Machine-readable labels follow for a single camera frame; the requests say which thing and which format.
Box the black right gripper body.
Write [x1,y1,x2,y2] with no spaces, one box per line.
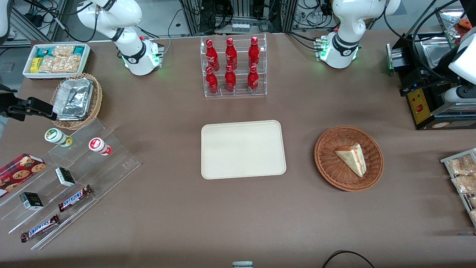
[0,84,29,122]

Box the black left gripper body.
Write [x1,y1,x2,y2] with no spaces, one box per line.
[419,55,453,89]

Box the triangle sandwich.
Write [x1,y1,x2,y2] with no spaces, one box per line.
[335,143,367,178]

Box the steel shelf tray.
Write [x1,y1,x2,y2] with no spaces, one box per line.
[434,6,467,49]

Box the light wicker basket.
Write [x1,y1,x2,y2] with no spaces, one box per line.
[50,73,103,130]

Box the tray of wrapped pastries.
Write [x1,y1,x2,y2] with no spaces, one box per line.
[440,148,476,228]

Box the brown wicker basket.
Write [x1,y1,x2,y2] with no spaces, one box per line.
[314,126,384,192]

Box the cream plastic tray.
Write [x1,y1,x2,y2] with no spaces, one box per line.
[201,120,287,180]

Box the steel pan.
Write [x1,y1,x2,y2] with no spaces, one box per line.
[419,39,455,69]

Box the black machine with yellow panel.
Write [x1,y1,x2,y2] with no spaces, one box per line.
[386,32,476,131]

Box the green capped white bottle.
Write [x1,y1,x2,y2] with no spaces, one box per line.
[45,128,73,147]

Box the aluminium foil container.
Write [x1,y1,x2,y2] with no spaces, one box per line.
[53,78,93,121]

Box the white plastic snack bin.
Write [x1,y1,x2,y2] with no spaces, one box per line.
[22,43,91,80]

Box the large clear cracker bag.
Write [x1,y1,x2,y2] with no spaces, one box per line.
[39,55,82,73]

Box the small clear cracker bag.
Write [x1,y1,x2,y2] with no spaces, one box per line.
[52,45,75,57]

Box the red cookie box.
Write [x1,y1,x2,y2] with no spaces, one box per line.
[0,153,46,198]

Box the red capped white bottle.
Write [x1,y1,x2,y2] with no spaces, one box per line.
[89,137,112,156]

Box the small black box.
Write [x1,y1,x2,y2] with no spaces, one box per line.
[20,192,44,211]
[55,167,76,187]

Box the clear acrylic stepped stand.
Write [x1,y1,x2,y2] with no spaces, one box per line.
[0,118,141,251]

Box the brown Snickers bar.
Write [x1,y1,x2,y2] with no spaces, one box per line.
[58,185,93,213]
[20,214,60,243]

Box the red cola bottle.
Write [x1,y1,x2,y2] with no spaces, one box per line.
[248,36,260,68]
[225,37,238,70]
[206,39,220,71]
[206,66,218,94]
[247,65,259,92]
[225,65,237,93]

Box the clear acrylic bottle rack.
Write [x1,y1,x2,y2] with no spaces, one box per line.
[200,33,267,98]

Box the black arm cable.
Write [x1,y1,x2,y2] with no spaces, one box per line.
[383,0,463,82]

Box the aluminium frame with cables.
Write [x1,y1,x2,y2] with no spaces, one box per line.
[9,0,69,47]

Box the black floor cable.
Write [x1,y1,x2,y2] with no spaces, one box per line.
[322,250,376,268]

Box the aluminium frame rack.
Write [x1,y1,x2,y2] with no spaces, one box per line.
[178,0,298,35]

